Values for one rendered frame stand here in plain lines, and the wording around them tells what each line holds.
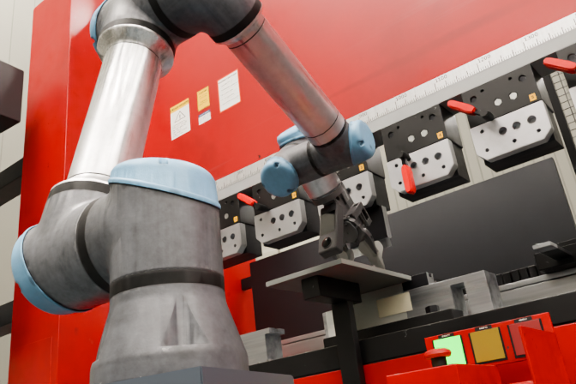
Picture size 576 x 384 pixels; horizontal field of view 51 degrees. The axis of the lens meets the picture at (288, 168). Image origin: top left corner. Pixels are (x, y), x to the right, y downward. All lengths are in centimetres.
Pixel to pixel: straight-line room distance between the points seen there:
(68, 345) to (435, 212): 112
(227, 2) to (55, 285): 46
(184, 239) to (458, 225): 135
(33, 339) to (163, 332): 135
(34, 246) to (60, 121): 134
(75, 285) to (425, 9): 105
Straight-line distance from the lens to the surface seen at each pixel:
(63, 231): 71
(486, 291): 124
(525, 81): 130
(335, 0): 166
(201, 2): 92
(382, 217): 139
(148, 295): 59
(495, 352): 100
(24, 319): 197
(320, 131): 105
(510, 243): 180
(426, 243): 190
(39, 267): 73
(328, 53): 159
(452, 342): 103
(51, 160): 204
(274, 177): 113
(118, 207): 64
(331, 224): 124
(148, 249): 60
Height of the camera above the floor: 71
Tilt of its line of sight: 24 degrees up
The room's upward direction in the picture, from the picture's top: 7 degrees counter-clockwise
